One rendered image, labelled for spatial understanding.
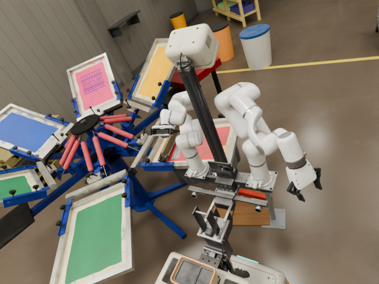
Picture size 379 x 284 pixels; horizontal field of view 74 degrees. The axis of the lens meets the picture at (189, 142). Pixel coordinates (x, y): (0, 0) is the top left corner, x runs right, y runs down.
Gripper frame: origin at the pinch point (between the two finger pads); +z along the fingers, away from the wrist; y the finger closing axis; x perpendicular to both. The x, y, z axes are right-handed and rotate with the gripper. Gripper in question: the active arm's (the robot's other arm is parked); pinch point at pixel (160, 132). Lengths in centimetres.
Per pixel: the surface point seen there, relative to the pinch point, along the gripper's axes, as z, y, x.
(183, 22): -678, -28, -310
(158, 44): -193, -30, -99
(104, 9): -501, -207, -278
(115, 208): -76, -49, 62
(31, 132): -169, -177, 3
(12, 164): -247, -263, 53
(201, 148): -101, 19, 18
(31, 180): -113, -141, 48
